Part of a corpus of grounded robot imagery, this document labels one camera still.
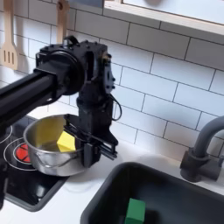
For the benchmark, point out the yellow block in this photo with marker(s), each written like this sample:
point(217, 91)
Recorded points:
point(66, 143)

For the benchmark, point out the steel pot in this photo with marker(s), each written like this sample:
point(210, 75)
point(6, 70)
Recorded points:
point(49, 163)

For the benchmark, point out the green block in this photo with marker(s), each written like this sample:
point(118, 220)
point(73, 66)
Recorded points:
point(135, 211)

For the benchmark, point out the black stove top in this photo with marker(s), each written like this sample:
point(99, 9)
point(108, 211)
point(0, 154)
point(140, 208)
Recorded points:
point(26, 186)

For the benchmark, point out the wooden slotted spatula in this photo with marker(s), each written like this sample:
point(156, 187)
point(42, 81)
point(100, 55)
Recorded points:
point(8, 55)

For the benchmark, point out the dark grey sink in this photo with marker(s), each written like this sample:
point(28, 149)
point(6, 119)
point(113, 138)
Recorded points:
point(180, 198)

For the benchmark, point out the wooden spoon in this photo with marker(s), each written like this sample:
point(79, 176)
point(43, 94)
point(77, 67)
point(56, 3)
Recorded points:
point(62, 23)

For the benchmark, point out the grey tap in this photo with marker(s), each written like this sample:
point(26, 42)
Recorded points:
point(198, 166)

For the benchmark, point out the grey extractor hood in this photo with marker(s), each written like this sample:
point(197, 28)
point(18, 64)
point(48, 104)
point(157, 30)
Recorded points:
point(87, 3)

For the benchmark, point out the wooden shelf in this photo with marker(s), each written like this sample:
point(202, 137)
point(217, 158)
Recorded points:
point(163, 20)

